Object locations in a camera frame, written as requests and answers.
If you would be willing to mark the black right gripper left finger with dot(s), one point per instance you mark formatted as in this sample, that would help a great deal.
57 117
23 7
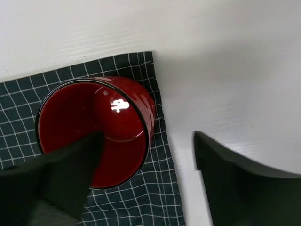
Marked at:
51 190

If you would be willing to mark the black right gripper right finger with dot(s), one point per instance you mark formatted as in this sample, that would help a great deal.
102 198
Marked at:
243 192

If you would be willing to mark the dark checkered cloth placemat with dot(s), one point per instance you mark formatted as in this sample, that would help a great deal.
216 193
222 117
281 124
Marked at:
135 183

